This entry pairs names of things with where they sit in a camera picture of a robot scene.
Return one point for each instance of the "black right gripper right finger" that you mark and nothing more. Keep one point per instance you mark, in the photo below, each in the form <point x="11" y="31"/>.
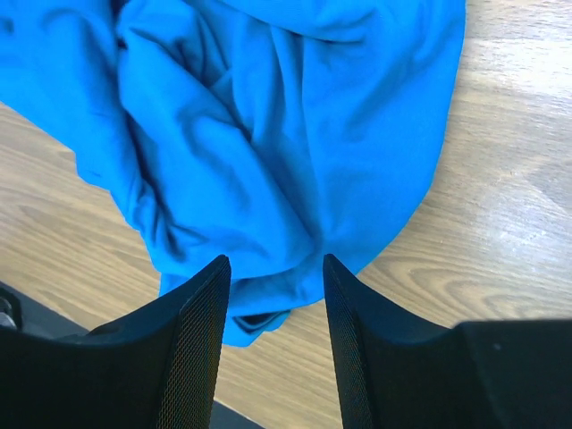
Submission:
<point x="395" y="369"/>

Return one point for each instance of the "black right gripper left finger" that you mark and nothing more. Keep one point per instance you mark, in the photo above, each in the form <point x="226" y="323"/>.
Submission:
<point x="155" y="367"/>

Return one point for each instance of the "blue t shirt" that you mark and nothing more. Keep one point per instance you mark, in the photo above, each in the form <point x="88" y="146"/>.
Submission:
<point x="272" y="132"/>

